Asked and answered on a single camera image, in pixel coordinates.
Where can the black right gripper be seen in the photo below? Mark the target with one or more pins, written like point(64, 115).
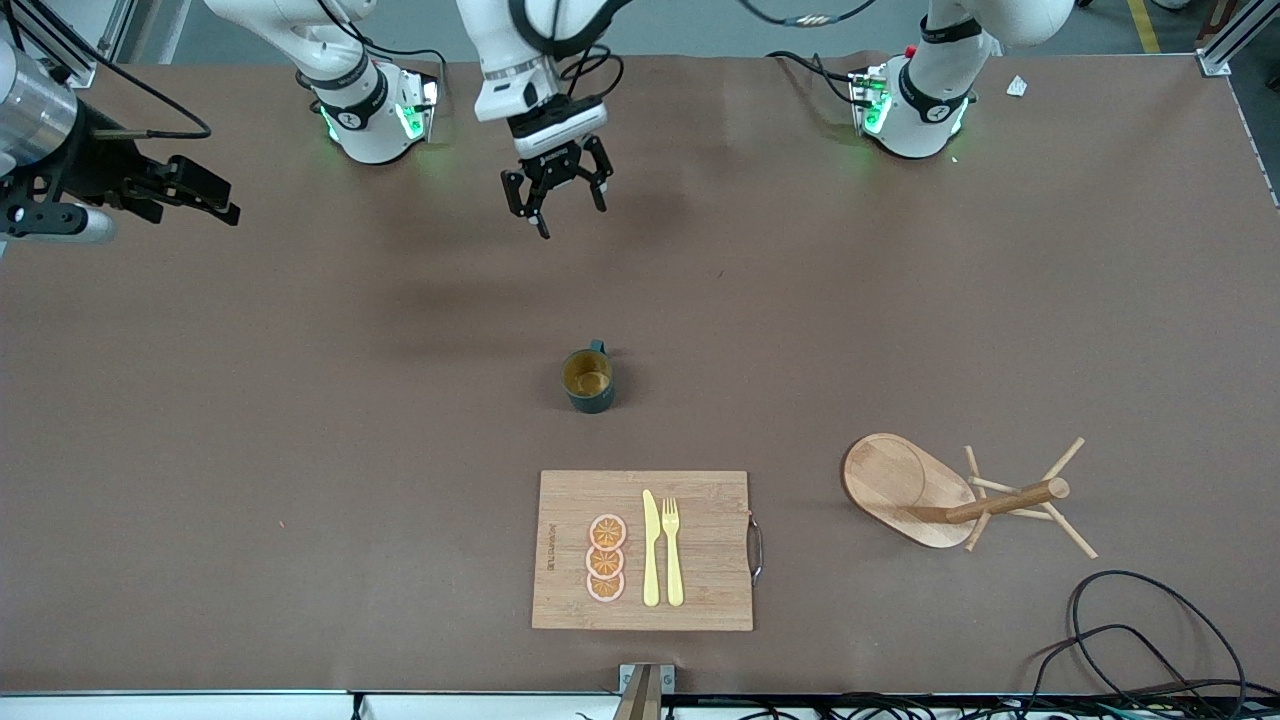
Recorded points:
point(100, 163)

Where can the yellow plastic knife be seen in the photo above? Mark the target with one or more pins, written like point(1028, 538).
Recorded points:
point(651, 560)

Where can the yellow plastic fork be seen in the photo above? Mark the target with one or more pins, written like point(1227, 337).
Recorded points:
point(673, 570)

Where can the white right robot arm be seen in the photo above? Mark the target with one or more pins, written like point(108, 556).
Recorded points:
point(370, 120)

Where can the wooden mug tree stand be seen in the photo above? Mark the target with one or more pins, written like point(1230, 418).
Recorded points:
point(900, 480)

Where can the aluminium frame profile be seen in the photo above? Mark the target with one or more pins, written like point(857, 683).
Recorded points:
point(1225, 50)
point(75, 50)

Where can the white paper scrap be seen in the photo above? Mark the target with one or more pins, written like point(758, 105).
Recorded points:
point(1017, 86)

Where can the orange slice toy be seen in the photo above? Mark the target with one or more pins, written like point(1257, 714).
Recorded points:
point(607, 532)
point(605, 588)
point(604, 563)

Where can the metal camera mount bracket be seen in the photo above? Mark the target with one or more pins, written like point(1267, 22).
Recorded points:
point(645, 690)

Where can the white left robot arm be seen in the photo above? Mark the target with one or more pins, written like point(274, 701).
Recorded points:
point(920, 110)

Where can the teal cup with yellow inside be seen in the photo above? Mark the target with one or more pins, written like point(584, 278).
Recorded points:
point(590, 400)

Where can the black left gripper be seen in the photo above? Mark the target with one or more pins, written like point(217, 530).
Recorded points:
point(556, 160)

